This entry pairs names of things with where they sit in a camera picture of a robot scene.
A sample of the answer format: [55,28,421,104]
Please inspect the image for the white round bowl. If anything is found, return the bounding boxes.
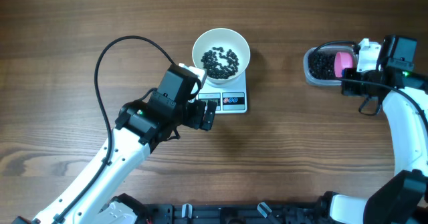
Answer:
[192,28,251,85]

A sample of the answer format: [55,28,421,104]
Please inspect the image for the white digital kitchen scale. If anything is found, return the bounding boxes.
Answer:
[196,72,247,114]

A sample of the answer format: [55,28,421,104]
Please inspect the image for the clear plastic container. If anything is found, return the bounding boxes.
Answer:
[303,45,358,87]

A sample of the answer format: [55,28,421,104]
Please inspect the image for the pink scoop blue handle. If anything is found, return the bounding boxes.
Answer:
[334,51,353,78]

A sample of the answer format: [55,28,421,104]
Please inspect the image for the black beans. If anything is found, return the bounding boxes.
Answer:
[201,47,335,80]

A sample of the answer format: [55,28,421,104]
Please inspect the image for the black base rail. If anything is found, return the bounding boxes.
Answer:
[140,202,379,224]

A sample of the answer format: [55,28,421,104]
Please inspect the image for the black left camera cable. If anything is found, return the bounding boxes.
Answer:
[49,35,177,224]

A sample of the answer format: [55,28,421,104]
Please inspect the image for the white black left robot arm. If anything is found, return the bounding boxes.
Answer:
[14,64,217,223]

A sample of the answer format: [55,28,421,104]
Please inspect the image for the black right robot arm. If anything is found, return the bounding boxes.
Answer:
[326,35,427,223]

